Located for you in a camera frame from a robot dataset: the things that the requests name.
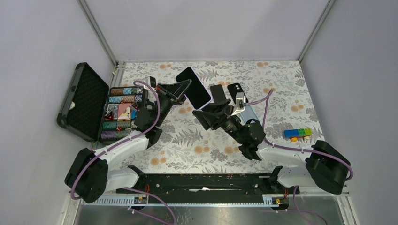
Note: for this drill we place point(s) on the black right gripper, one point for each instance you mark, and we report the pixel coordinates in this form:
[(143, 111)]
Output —
[(209, 120)]

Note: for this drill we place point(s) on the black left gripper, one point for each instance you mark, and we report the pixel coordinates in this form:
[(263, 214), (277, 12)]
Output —
[(179, 89)]

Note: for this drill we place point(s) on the black phone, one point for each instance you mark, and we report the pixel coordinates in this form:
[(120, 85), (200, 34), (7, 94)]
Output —
[(218, 93)]

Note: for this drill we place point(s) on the light blue phone case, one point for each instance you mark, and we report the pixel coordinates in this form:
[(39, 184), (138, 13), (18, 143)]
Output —
[(248, 114)]

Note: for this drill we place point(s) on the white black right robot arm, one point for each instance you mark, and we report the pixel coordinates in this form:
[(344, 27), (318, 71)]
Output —
[(320, 166)]

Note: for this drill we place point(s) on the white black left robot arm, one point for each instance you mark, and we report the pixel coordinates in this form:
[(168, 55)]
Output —
[(93, 172)]

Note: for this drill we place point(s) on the black poker chip case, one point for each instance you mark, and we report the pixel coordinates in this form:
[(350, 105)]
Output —
[(97, 113)]

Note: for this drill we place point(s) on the floral table mat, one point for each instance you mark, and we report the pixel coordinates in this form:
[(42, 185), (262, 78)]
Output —
[(186, 147)]

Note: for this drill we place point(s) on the multicolour toy block car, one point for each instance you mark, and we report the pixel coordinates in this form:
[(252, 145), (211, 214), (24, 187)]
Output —
[(295, 134)]

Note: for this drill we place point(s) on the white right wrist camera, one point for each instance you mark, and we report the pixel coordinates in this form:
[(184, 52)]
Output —
[(240, 103)]

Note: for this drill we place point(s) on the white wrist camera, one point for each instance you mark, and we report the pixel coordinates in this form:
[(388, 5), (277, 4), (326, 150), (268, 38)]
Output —
[(151, 81), (240, 103)]

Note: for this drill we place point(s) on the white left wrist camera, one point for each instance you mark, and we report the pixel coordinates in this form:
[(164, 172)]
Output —
[(151, 81)]

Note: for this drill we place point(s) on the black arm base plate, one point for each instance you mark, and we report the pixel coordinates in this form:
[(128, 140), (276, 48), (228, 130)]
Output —
[(215, 189)]

